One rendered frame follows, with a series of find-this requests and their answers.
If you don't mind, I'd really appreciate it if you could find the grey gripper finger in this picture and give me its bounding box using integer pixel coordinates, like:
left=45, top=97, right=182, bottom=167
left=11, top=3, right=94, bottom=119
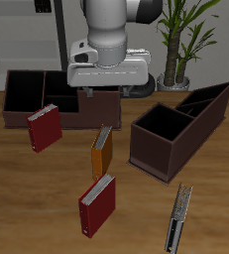
left=84, top=86, right=94, bottom=99
left=121, top=84, right=134, bottom=98

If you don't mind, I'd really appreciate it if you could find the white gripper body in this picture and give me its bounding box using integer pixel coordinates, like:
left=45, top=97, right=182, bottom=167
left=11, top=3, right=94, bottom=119
left=66, top=48, right=153, bottom=89

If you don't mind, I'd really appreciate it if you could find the dark brown desk caddy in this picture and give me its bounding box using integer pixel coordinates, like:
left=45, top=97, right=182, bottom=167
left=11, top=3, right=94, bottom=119
left=1, top=68, right=123, bottom=131
left=126, top=80, right=229, bottom=187

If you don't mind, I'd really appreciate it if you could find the red book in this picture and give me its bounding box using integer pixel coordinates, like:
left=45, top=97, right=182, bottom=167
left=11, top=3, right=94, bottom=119
left=26, top=102, right=63, bottom=154
left=77, top=173, right=117, bottom=239

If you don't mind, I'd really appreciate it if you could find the orange book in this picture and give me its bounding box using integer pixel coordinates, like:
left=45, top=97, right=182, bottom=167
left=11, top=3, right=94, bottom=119
left=90, top=123, right=114, bottom=182

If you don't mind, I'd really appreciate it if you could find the grey and black book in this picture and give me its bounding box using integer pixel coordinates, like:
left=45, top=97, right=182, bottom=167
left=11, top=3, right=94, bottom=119
left=164, top=182, right=194, bottom=254

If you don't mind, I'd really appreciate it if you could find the green pot plant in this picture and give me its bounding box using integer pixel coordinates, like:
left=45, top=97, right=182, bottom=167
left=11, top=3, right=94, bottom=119
left=155, top=0, right=222, bottom=93

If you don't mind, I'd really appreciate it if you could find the dark vertical post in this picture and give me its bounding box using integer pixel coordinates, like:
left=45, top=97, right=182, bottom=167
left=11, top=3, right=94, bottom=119
left=54, top=0, right=69, bottom=72

